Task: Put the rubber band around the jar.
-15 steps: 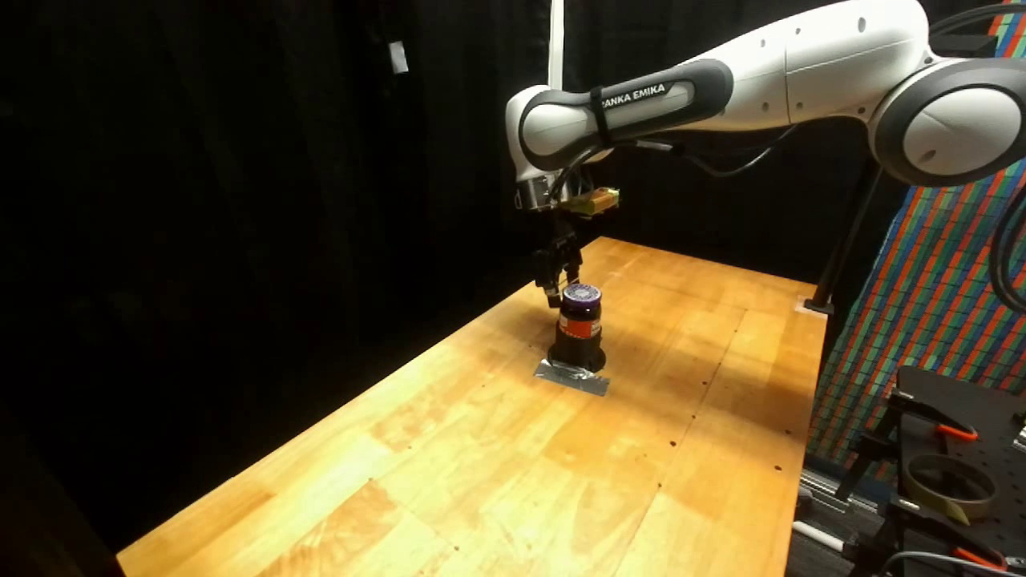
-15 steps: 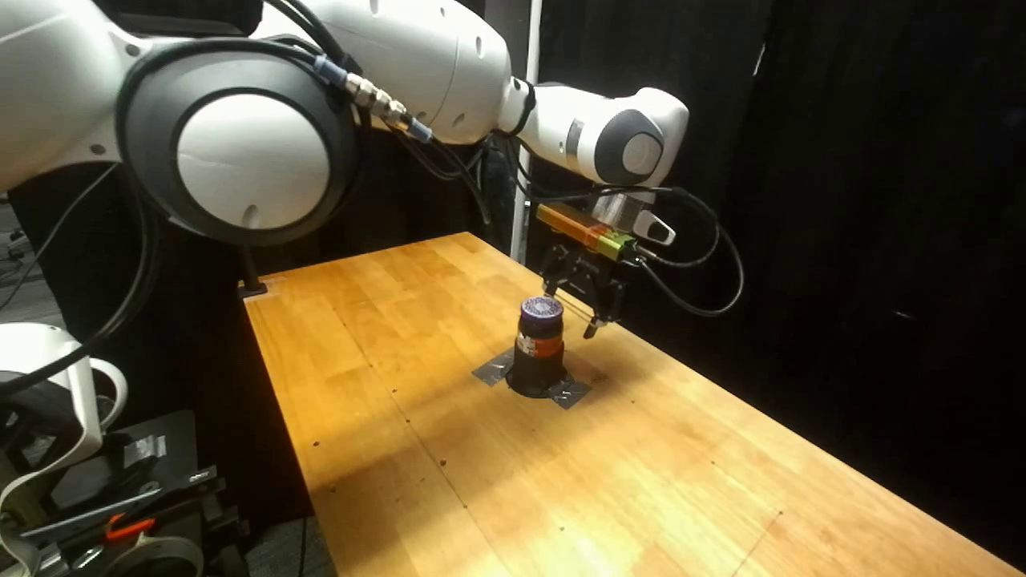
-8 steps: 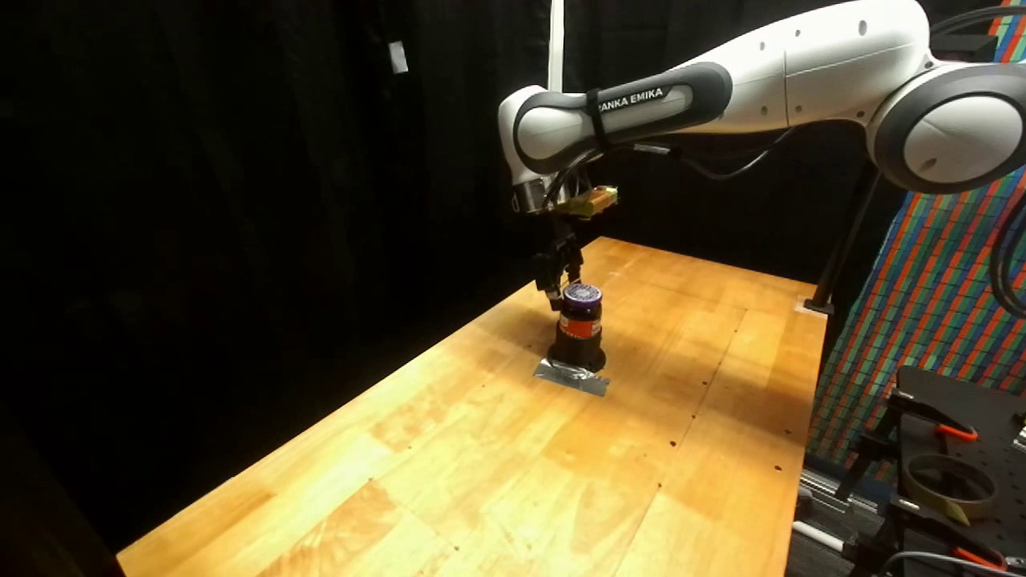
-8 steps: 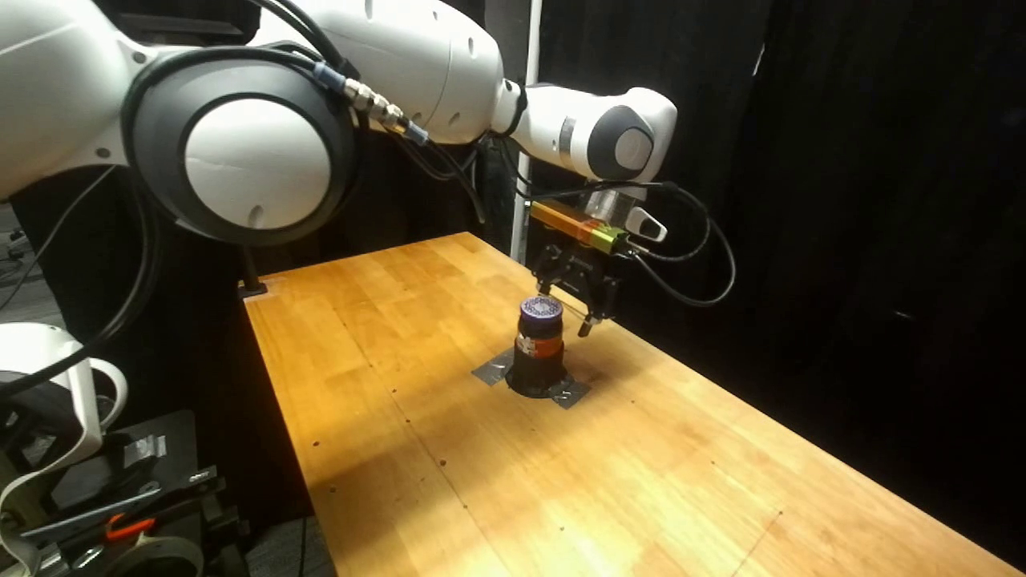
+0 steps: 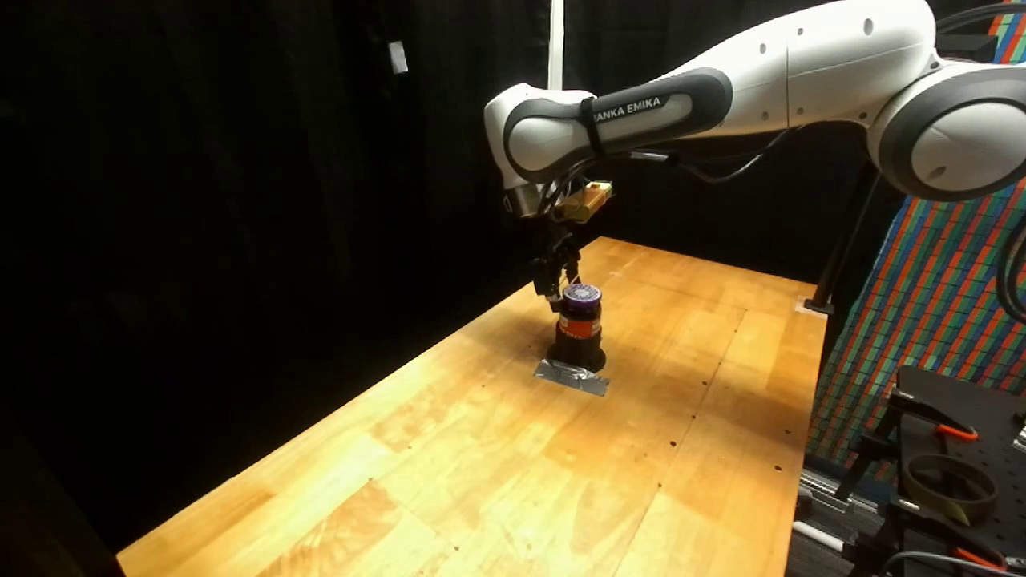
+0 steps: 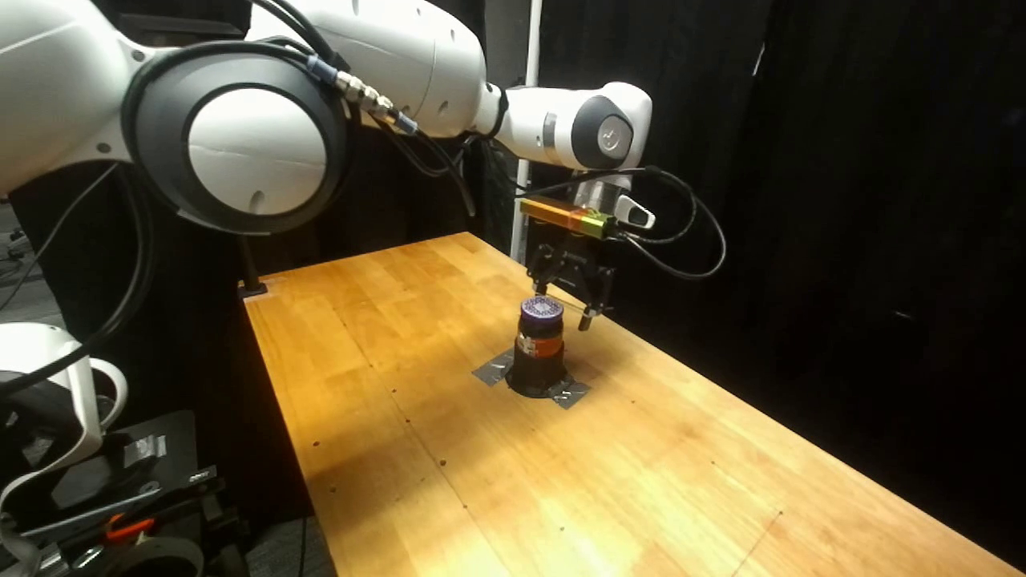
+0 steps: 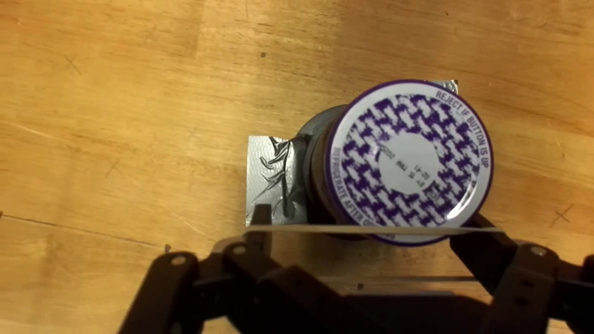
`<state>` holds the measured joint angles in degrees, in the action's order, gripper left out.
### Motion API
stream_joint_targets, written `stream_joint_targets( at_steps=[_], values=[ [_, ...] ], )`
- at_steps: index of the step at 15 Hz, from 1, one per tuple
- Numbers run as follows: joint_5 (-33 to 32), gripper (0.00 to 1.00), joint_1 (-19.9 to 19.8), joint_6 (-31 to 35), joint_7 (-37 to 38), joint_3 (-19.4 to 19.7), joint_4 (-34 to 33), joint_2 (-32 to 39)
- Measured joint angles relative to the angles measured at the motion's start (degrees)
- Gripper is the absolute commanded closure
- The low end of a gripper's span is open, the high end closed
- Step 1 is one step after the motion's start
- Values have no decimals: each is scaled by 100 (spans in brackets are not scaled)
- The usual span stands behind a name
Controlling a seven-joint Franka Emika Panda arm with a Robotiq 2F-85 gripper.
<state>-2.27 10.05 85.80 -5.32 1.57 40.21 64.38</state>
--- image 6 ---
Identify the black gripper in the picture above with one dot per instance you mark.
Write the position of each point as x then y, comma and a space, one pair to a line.
571, 261

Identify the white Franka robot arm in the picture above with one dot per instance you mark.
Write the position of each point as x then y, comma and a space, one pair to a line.
427, 51

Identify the black round jar base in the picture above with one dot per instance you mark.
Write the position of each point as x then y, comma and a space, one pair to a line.
535, 380

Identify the dark red-banded cylinder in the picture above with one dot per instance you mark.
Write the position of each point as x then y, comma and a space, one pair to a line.
540, 338

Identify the black equipment pile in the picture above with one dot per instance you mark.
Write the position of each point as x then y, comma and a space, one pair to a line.
117, 501

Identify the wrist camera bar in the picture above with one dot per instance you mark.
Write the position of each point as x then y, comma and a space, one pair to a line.
565, 217

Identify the black table clamp post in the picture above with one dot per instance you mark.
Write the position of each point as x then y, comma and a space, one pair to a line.
253, 279

